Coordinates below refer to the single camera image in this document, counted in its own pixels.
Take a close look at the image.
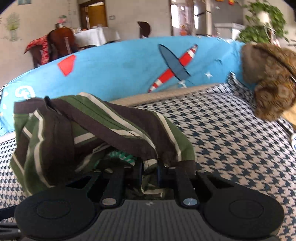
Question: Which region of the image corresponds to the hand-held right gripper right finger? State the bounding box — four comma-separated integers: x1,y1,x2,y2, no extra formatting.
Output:
157,159,234,209

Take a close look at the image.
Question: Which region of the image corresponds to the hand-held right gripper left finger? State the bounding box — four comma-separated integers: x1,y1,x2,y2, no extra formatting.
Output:
66,160,142,208

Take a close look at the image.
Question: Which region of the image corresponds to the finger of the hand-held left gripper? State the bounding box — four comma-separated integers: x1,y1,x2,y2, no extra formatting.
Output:
0,222,22,241

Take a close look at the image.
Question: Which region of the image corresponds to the green brown striped t-shirt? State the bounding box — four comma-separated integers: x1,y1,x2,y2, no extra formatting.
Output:
9,92,197,201

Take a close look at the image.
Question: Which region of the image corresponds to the houndstooth sofa seat cushion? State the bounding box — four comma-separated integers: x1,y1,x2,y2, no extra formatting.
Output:
0,82,296,241

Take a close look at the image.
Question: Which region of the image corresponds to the blue printed pillow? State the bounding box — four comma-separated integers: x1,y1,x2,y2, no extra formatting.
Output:
0,36,255,137

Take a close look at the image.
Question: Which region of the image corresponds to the table with white tablecloth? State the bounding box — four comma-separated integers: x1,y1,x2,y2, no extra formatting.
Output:
74,27,121,48

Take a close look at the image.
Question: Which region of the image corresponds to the dark wooden chair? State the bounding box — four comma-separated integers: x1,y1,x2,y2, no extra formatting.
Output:
136,21,151,39

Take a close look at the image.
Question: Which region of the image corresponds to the brown fur coat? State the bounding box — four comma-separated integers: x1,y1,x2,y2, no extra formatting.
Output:
240,42,296,122

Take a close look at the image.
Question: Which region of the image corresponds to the brown wooden chair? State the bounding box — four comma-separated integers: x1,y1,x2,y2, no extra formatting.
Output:
30,27,79,67

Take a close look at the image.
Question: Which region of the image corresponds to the red patterned cloth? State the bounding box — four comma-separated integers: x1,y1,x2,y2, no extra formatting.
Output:
24,35,50,63

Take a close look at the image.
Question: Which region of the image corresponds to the silver refrigerator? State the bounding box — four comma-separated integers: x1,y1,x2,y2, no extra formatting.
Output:
193,0,244,36

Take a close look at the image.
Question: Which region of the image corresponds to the wooden door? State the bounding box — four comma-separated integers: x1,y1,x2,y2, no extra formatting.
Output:
79,1,109,30

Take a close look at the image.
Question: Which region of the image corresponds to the green potted plant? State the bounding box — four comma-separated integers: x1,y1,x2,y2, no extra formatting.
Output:
238,0,289,44

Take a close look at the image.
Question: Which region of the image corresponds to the flower vase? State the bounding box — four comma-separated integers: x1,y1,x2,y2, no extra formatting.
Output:
56,15,68,28

